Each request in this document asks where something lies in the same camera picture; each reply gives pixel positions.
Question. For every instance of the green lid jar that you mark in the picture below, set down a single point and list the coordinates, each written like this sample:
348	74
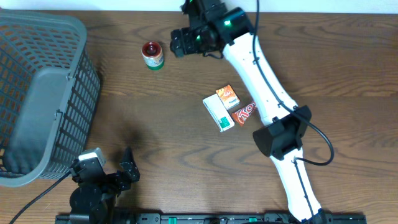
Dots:
153	55

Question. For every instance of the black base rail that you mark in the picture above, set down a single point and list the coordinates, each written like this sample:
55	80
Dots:
278	218

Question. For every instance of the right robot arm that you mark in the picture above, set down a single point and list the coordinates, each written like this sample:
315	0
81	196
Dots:
214	28

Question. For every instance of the small orange box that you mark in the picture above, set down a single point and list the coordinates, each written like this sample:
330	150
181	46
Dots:
228	97

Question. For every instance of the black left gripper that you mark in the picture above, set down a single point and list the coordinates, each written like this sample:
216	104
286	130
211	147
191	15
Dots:
128	165

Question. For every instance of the grey plastic basket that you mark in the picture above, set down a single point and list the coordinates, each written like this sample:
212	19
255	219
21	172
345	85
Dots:
49	93

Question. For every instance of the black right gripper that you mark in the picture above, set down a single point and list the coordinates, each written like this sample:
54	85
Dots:
182	43

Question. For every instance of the orange chocolate bar wrapper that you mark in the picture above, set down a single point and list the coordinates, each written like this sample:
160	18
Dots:
241	115

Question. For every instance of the white green medicine box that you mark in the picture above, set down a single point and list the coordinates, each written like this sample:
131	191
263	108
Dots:
218	112

